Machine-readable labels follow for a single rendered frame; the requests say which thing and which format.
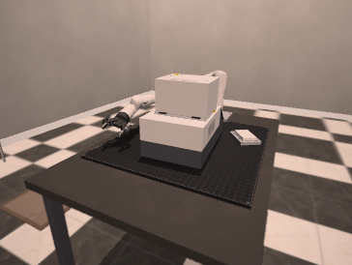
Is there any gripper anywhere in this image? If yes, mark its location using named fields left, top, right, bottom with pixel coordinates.
left=102, top=111, right=132, bottom=137

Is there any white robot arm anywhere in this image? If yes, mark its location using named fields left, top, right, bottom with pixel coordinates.
left=120, top=71, right=227, bottom=120

